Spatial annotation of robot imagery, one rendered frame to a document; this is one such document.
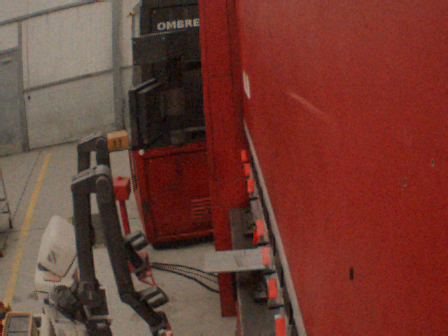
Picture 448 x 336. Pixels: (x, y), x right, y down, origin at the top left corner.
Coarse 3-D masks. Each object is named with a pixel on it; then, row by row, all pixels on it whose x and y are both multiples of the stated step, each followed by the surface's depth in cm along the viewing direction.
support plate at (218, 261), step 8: (256, 248) 205; (208, 256) 201; (216, 256) 200; (224, 256) 200; (232, 256) 199; (240, 256) 199; (208, 264) 194; (216, 264) 193; (224, 264) 193; (232, 264) 193; (256, 264) 191; (208, 272) 188; (216, 272) 188; (224, 272) 188
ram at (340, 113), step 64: (256, 0) 131; (320, 0) 54; (384, 0) 32; (256, 64) 158; (320, 64) 61; (384, 64) 35; (256, 128) 185; (320, 128) 67; (384, 128) 38; (320, 192) 71; (384, 192) 39; (320, 256) 71; (384, 256) 39; (320, 320) 68; (384, 320) 37
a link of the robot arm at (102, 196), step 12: (108, 192) 117; (108, 204) 121; (108, 216) 122; (108, 228) 123; (108, 240) 124; (120, 240) 125; (108, 252) 126; (120, 252) 126; (120, 264) 127; (120, 276) 128; (120, 288) 129; (132, 288) 130; (120, 300) 130
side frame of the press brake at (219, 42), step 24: (216, 0) 241; (216, 24) 246; (216, 48) 251; (216, 72) 256; (216, 96) 260; (240, 96) 260; (216, 120) 264; (240, 120) 265; (216, 144) 269; (240, 144) 269; (216, 168) 273; (240, 168) 273; (216, 192) 278; (240, 192) 278; (216, 216) 282; (216, 240) 287
